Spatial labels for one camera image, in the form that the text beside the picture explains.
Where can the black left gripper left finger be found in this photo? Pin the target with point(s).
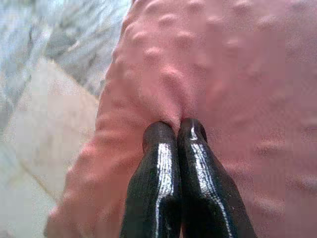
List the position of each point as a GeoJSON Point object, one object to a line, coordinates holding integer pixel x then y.
{"type": "Point", "coordinates": [156, 186]}

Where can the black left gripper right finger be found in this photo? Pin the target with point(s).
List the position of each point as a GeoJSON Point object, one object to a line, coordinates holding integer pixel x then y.
{"type": "Point", "coordinates": [205, 186]}

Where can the pink dotted pillow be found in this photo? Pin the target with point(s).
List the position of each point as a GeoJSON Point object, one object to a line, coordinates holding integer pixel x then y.
{"type": "Point", "coordinates": [198, 62]}

